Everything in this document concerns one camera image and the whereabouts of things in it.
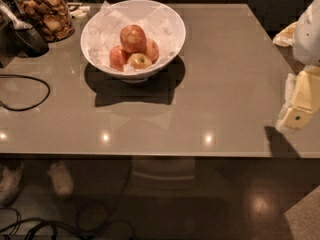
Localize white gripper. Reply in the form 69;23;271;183
276;0;320;131

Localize large red top apple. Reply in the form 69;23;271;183
120;25;147;53

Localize red apple right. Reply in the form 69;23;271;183
144;38;159;62

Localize yellow-red apple front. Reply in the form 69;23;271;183
127;53;152;70

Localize red apple left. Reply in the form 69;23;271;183
109;45;129;71

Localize white paper bowl liner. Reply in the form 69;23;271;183
87;0;183;74

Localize white ceramic bowl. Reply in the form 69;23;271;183
80;0;187;84

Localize small white items behind bowl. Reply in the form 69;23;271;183
68;3;91;19

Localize yellow cloth at table edge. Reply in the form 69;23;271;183
272;22;297;47

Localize white shoe right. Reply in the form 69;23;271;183
48;161;74;199

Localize white shoe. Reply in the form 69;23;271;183
0;164;24;206
48;161;74;199

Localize glass jar of dried chips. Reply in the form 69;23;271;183
15;0;74;42

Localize black round device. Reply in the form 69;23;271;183
14;28;49;57

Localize white shoe left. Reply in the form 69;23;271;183
0;164;24;206

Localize black cables on floor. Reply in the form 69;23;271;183
0;157;136;240

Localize white spoon handle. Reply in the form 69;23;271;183
0;0;32;30

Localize black cable on table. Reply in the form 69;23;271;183
0;73;52;112

